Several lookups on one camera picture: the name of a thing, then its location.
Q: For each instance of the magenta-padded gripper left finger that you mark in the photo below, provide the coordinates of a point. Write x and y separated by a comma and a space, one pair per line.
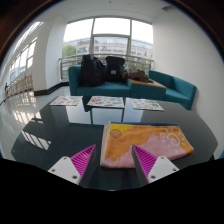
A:
66, 168

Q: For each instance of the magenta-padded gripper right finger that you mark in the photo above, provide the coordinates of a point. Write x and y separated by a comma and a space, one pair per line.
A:
160, 166

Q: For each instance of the yellow pink cartoon towel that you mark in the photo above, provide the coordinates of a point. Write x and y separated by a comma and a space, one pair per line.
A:
143, 138

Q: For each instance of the teal chair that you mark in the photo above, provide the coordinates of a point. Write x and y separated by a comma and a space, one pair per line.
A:
221, 155

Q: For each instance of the colourful sticker sheet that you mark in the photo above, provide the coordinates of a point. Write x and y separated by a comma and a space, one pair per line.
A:
146, 104
106, 101
66, 100

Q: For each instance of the wooden sofa table top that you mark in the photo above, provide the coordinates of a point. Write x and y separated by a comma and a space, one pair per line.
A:
148, 84

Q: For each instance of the teal corner sofa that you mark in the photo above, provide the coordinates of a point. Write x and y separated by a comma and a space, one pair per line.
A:
106, 89

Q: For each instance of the brown jacket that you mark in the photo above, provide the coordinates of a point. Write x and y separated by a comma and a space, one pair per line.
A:
138, 75

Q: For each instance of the wooden balustrade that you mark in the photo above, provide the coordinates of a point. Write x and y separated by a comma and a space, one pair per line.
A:
21, 85

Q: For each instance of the bulky black backpack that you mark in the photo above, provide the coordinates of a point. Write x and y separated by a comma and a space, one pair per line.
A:
91, 70

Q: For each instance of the person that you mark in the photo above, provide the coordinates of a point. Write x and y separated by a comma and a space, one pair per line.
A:
6, 87

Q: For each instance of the black backpack with label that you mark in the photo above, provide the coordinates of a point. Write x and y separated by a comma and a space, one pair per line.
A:
115, 68

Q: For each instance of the metal window railing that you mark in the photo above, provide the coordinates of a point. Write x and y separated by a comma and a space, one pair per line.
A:
70, 58

